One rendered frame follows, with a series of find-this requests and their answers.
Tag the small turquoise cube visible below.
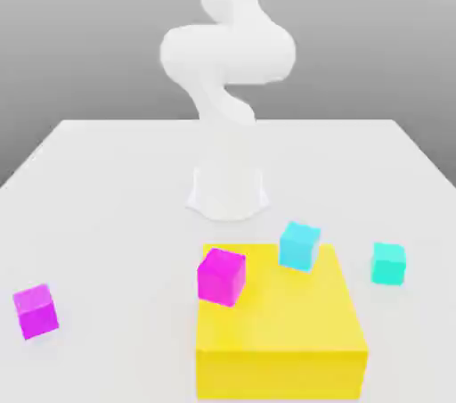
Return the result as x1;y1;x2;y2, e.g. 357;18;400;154
370;242;407;287

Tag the small cyan cube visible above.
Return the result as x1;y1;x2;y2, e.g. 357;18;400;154
278;220;322;274

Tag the large yellow box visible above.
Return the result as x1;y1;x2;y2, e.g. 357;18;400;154
195;243;370;401

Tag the small magenta cube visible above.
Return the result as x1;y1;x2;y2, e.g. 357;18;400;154
12;283;61;341
196;247;248;308

